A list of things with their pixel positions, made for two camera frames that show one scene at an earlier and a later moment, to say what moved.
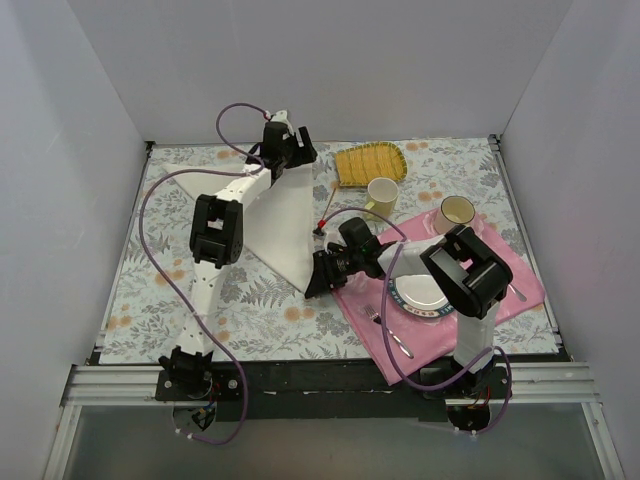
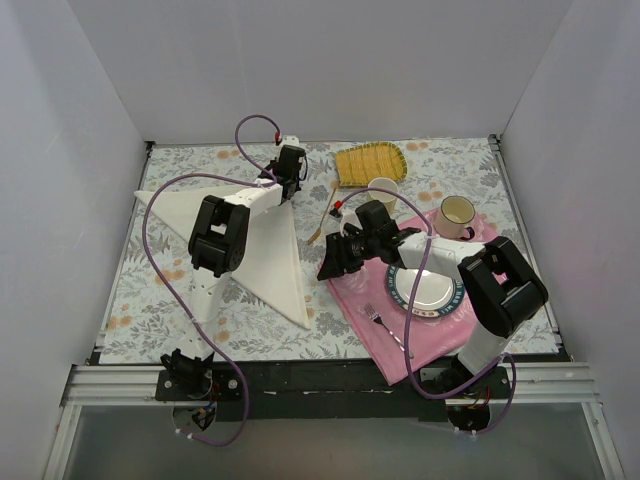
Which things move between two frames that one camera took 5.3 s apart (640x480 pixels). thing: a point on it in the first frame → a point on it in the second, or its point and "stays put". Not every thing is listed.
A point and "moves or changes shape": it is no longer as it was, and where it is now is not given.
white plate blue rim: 419,295 stays put
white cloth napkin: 279,221 moves or changes shape
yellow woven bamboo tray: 358,165 stays put
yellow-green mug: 381,195 stays put
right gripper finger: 324,277 → 344,253
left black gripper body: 297,150 → 291,185
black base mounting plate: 334,390 stays put
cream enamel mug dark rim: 453,212 stays put
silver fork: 377,319 stays put
